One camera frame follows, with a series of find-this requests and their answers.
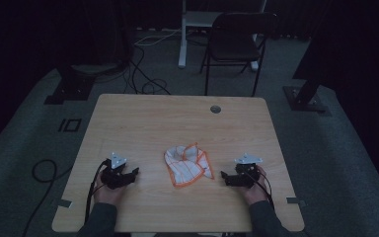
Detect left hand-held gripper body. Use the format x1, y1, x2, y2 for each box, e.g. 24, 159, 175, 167
100, 151, 134, 191

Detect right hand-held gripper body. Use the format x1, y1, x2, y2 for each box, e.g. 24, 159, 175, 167
226, 152, 264, 190

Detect white cloth with orange edge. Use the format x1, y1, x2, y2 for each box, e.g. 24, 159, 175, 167
163, 141, 215, 189

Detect person's left hand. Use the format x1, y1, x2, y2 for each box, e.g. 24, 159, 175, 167
93, 180, 126, 208

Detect person's right hand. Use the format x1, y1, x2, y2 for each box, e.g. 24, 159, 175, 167
241, 165, 269, 206

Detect grey tape piece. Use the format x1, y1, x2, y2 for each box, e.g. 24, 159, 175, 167
57, 198, 74, 209
285, 196, 308, 208

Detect black floor stand base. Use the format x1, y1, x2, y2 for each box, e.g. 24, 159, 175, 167
43, 64, 97, 106

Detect black slanted stand with base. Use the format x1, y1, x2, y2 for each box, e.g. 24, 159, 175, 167
282, 0, 334, 117

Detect grey round stand base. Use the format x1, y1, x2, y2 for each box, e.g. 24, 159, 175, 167
70, 62, 126, 77

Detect black folding chair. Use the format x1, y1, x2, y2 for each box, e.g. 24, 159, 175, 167
199, 12, 279, 98

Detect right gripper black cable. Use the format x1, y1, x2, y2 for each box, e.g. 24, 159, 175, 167
247, 171, 275, 211

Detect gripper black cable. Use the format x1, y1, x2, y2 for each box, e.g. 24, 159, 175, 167
84, 159, 111, 225
247, 171, 275, 211

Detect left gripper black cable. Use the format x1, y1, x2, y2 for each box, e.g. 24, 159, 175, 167
84, 159, 111, 225

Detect looped black floor cable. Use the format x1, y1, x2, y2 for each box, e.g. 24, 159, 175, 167
21, 159, 74, 237

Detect tangled black floor cables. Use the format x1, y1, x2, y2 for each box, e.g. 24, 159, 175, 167
122, 43, 173, 96

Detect white floor cable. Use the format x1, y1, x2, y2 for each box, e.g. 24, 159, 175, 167
133, 28, 183, 47

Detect white desk frame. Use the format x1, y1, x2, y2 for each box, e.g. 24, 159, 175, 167
177, 0, 268, 72

